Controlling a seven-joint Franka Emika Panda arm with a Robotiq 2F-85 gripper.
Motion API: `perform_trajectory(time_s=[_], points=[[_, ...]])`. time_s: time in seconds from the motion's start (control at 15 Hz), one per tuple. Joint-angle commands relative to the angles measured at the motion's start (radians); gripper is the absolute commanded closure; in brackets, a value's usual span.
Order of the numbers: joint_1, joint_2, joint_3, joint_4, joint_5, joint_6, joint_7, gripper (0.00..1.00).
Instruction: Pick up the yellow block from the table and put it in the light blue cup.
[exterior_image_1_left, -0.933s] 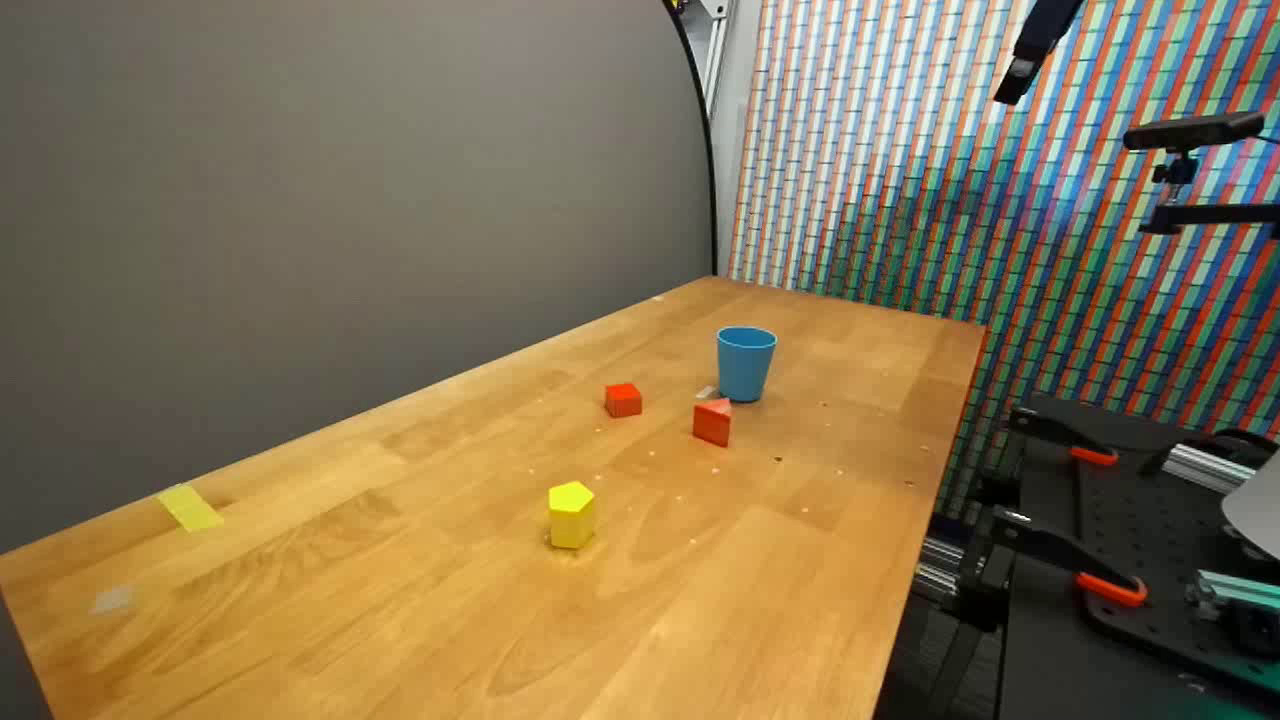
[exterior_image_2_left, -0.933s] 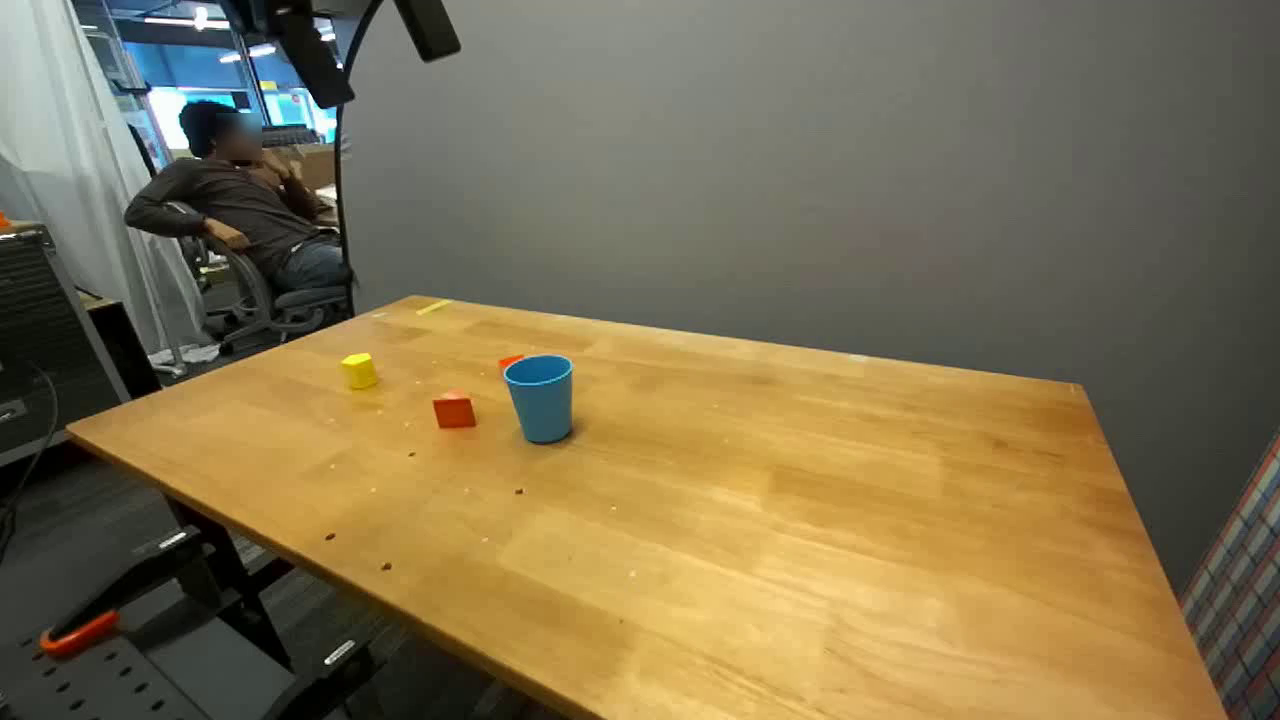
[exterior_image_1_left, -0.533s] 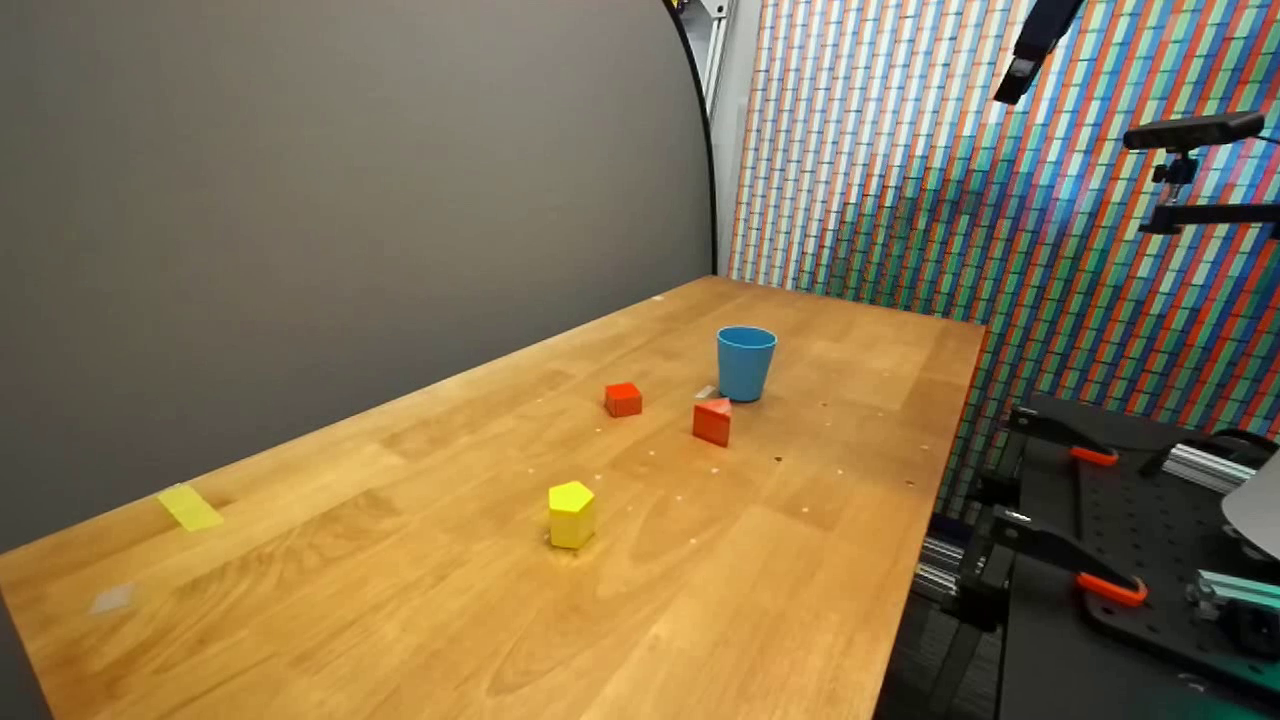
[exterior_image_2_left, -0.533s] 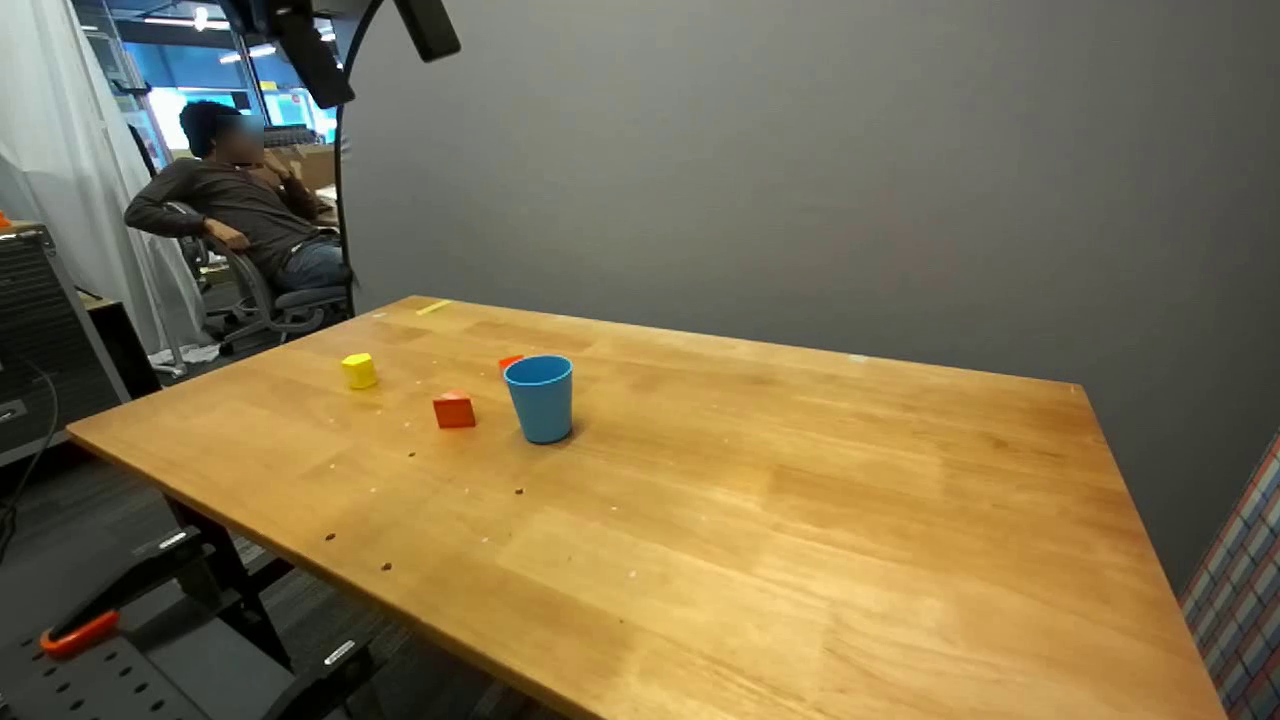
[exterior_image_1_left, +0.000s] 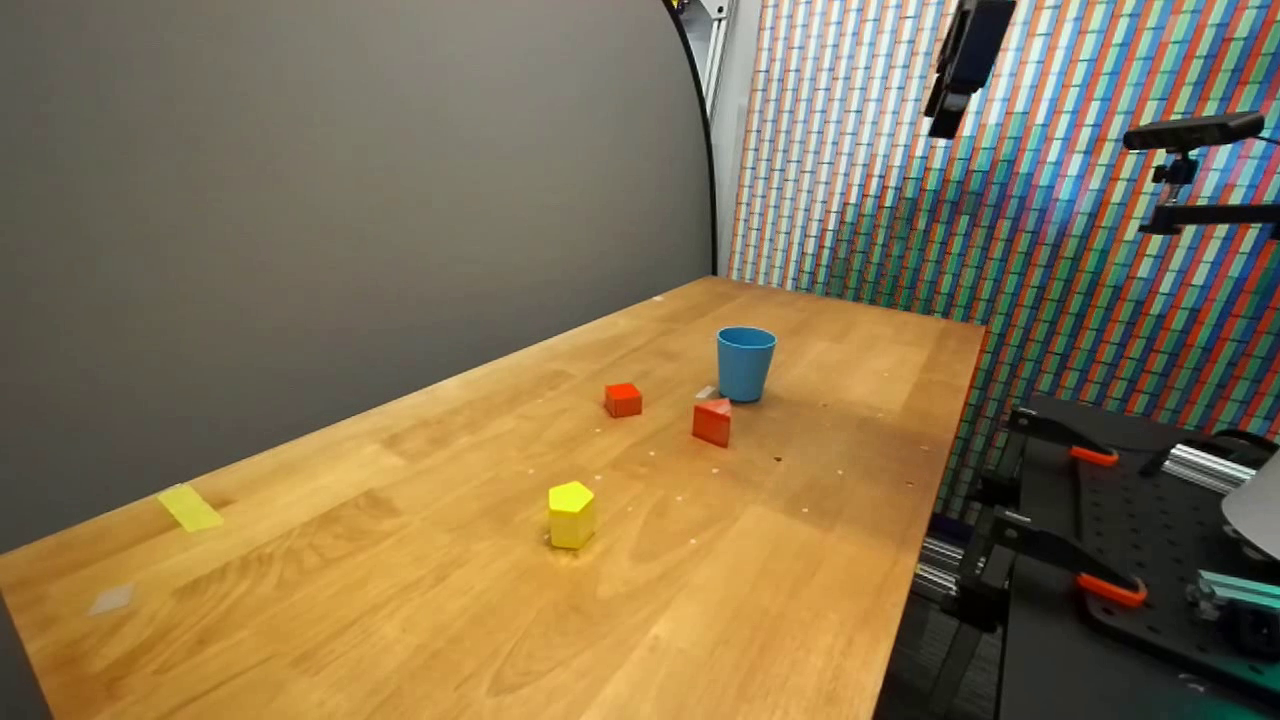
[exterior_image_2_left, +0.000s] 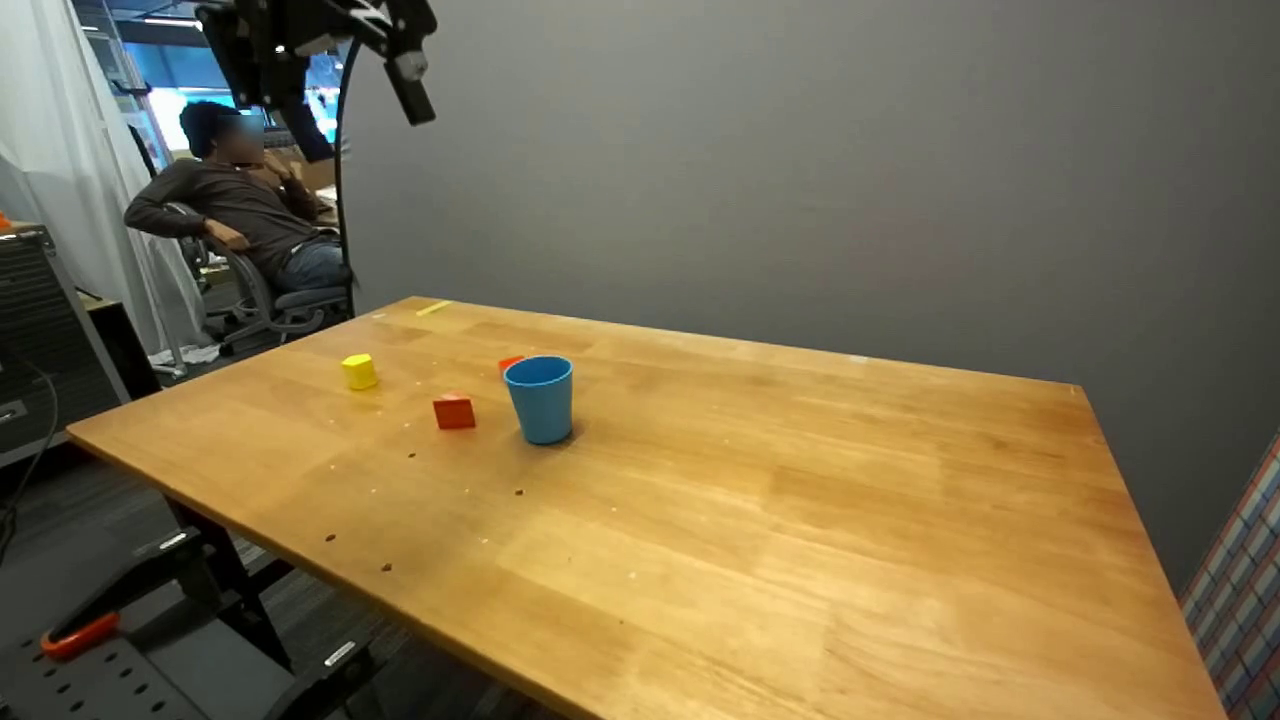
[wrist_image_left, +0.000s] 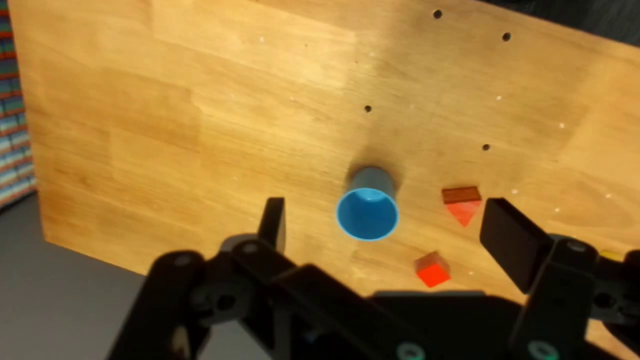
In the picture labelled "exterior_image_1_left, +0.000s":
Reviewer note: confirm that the yellow pentagon block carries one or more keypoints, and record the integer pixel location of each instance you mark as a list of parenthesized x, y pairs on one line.
[(568, 517)]

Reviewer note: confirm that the black exterior camera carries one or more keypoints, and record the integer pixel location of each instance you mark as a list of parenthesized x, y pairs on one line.
[(1188, 131)]

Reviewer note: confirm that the grey tape patch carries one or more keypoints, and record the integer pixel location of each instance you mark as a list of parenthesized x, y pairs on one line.
[(112, 597)]

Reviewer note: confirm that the orange triangular block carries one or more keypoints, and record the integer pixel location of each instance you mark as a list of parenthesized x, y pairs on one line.
[(713, 424)]

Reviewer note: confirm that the light blue cup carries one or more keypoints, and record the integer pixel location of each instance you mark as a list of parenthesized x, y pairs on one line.
[(745, 367)]

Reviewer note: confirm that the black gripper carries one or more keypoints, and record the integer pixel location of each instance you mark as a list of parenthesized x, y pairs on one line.
[(977, 40)]

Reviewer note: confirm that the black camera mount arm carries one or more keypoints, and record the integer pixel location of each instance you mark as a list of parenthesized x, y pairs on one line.
[(1205, 212)]

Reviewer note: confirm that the teal metal bracket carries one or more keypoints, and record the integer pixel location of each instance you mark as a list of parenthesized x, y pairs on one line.
[(1241, 603)]

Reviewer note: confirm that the orange cube block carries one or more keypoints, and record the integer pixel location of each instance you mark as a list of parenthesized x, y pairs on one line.
[(623, 398)]

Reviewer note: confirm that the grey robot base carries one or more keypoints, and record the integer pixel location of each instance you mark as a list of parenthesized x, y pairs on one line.
[(1259, 508)]

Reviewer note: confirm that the silver aluminium extrusion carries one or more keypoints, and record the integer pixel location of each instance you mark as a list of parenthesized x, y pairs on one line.
[(1205, 466)]

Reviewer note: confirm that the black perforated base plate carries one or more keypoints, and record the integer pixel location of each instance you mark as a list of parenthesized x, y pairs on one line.
[(1133, 532)]

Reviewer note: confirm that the yellow tape strip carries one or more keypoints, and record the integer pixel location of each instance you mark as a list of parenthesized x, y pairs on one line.
[(191, 508)]

